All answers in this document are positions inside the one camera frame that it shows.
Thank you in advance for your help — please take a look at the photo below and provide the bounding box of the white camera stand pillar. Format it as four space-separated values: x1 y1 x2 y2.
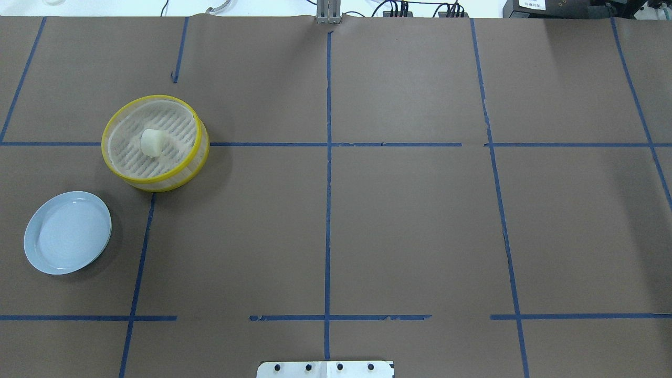
256 360 395 377

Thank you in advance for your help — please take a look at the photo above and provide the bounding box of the aluminium frame post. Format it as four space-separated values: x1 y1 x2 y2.
313 0 342 25

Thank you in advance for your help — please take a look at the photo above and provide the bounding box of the light blue plate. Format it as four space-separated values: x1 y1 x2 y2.
23 191 111 275

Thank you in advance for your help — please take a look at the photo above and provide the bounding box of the yellow rimmed steamer basket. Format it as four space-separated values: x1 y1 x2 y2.
101 95 210 193

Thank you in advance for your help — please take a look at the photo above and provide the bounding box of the white steamer liner cloth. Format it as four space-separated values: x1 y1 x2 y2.
108 100 199 179

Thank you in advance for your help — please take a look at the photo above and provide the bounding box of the black computer box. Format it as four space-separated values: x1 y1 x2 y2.
502 1 648 19

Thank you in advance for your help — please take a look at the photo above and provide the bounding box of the white steamed bun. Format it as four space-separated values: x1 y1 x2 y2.
141 129 166 158

